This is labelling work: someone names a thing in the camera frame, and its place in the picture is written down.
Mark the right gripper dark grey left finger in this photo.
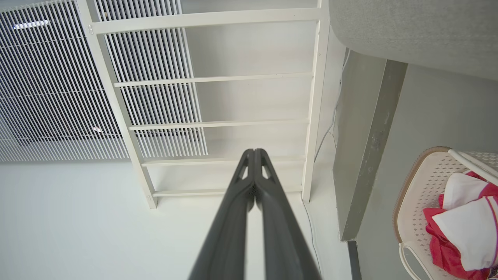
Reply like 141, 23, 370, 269
189, 149, 256, 280

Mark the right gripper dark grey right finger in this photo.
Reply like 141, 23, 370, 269
255, 149, 322, 280

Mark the cream perforated laundry basket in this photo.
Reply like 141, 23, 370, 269
393, 147, 498, 280

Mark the white garment with red stripes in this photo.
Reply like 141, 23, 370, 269
432, 173, 498, 272

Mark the white metal shelf rack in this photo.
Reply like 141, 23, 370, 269
76, 0, 331, 209

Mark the white slatted window blind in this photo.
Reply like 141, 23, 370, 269
0, 0, 209, 162

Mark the grey fabric sofa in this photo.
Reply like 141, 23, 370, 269
329, 0, 498, 81

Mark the grey concrete wall beam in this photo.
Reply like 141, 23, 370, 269
333, 49, 408, 242

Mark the thin white cable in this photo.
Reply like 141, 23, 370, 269
303, 49, 351, 275

